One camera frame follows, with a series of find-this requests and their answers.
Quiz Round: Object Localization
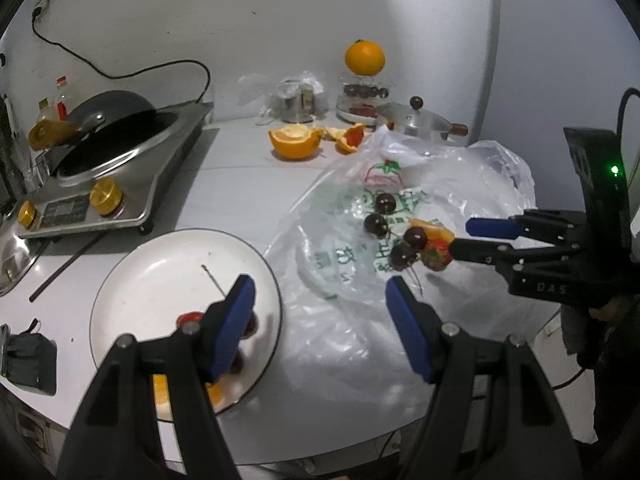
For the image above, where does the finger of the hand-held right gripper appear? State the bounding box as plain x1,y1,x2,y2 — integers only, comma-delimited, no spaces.
447,237,551,266
465,211,586,243

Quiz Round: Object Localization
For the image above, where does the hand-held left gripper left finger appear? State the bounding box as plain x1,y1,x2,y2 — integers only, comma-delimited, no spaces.
57,274,257,480

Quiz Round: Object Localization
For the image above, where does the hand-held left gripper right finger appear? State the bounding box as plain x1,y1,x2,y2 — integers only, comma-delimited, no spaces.
385,275,583,480

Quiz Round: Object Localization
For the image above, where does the clear printed plastic bag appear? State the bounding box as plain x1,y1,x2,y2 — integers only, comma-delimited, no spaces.
262,127,538,378

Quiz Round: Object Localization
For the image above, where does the white round plate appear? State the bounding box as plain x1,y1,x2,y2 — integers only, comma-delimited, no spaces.
90,229,283,415

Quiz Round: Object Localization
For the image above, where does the person's right hand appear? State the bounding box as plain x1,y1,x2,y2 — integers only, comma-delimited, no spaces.
590,297,636,322

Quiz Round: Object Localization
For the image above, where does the steel pot with lid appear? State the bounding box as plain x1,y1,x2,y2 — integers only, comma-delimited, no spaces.
375,96,470,143

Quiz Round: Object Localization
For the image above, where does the orange peel with red scrap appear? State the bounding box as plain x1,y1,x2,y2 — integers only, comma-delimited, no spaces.
322,125,371,155

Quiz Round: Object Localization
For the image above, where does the black rod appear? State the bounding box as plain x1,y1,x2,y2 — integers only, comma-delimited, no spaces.
29,235,103,303

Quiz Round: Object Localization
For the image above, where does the white bowl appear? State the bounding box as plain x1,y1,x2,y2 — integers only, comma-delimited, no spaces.
336,100,381,126

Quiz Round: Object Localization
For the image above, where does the steel induction cooker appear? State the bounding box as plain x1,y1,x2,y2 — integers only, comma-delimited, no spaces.
17,101,216,240

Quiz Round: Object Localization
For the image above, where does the glass jar of dates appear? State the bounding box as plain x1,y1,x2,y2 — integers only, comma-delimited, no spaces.
342,77,391,103

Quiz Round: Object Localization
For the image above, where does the half orange peel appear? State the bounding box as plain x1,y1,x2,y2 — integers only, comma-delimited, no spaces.
268,123,325,162

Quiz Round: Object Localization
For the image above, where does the black device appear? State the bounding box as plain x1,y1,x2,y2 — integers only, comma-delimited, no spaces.
0,325,57,397

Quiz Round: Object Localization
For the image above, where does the whole orange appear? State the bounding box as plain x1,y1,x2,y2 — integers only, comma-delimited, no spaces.
345,39,387,77

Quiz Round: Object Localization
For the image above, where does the steel lid black knob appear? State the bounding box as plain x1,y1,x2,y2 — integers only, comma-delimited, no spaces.
0,215,48,297

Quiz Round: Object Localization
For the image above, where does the steel cup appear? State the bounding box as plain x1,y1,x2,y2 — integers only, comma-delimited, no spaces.
280,80,316,123

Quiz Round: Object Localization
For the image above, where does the small clear plastic bag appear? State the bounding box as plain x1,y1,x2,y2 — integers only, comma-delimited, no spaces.
237,71,331,126

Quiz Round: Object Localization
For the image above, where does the dark wok wooden handle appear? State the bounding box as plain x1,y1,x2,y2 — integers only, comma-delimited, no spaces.
29,91,158,151

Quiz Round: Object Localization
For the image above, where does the black cooker cable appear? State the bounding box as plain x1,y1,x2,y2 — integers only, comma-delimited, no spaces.
32,10,212,106

